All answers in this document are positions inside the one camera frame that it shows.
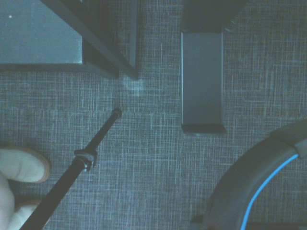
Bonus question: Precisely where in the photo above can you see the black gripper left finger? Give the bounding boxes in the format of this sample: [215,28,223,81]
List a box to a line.
[190,215,206,225]

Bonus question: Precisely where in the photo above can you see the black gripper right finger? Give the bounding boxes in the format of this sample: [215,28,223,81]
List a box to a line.
[247,222,307,230]

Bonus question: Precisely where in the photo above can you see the black and blue headphone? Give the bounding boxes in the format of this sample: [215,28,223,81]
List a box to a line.
[202,119,307,230]

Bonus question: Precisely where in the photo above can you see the black tripod leg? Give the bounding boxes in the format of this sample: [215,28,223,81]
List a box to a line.
[20,108,123,230]

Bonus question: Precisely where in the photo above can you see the light trouser leg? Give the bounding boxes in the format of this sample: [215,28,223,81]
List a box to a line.
[0,171,16,230]

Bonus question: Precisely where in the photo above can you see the black rectangular post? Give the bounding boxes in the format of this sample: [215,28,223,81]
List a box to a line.
[180,30,228,137]

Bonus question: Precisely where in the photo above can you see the black table frame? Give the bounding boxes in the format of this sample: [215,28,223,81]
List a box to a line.
[0,0,140,81]

